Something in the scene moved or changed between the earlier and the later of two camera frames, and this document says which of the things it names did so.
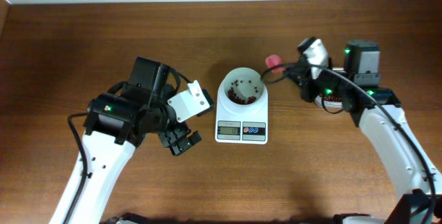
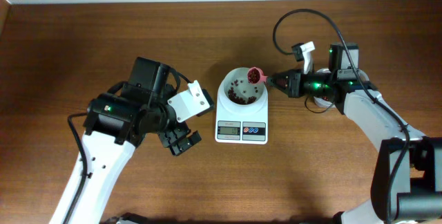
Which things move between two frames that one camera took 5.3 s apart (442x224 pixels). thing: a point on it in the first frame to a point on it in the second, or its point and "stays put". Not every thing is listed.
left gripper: x=180 y=131 stays put
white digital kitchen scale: x=242 y=128 stays put
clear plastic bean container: x=318 y=103 stays put
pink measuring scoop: x=273 y=60 to x=255 y=75
